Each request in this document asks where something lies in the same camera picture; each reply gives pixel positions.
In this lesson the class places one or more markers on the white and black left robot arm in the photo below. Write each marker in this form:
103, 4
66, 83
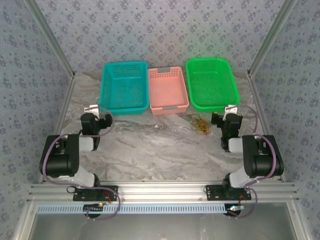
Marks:
60, 160

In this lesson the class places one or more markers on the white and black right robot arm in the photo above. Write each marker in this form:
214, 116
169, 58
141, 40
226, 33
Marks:
262, 162

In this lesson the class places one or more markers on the green perforated plastic basket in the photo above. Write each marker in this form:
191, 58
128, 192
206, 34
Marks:
212, 85

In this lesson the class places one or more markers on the teal perforated plastic basket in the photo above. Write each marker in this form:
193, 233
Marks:
122, 87

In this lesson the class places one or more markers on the pink perforated plastic basket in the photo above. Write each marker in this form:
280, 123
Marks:
167, 87

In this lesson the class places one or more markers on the small black controller board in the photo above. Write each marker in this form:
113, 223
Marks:
92, 208
235, 209

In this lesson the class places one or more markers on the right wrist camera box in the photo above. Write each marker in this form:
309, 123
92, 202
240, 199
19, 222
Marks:
230, 110

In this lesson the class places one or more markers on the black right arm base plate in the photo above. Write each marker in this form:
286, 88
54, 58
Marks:
212, 192

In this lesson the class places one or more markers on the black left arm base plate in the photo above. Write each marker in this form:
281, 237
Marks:
110, 190

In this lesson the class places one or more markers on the aluminium frame post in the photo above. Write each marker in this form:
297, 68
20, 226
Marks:
265, 45
57, 45

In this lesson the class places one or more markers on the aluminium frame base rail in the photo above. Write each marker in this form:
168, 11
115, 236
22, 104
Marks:
162, 192

